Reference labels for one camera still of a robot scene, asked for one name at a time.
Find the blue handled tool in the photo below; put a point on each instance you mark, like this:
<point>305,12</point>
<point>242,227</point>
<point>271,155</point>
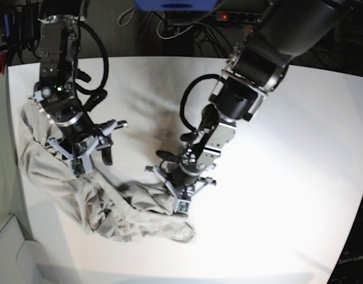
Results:
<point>9,29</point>

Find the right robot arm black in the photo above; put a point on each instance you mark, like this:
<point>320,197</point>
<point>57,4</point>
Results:
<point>57,93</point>

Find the black power strip red light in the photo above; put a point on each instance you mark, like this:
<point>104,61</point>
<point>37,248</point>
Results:
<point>236,17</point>

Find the grey t-shirt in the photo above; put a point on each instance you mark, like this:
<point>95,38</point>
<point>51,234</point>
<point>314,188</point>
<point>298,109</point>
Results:
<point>126,213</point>

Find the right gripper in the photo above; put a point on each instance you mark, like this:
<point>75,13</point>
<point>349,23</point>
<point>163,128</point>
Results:
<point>79,137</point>

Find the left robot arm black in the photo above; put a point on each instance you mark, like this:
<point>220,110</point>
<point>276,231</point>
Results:
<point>286,30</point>

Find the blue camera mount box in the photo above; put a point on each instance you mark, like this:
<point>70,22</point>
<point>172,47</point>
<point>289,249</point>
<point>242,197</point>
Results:
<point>176,5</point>

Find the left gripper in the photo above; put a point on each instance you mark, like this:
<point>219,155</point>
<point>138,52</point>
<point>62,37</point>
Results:
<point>181,186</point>

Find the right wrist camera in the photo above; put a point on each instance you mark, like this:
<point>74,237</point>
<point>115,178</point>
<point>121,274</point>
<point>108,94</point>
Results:
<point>80,166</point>

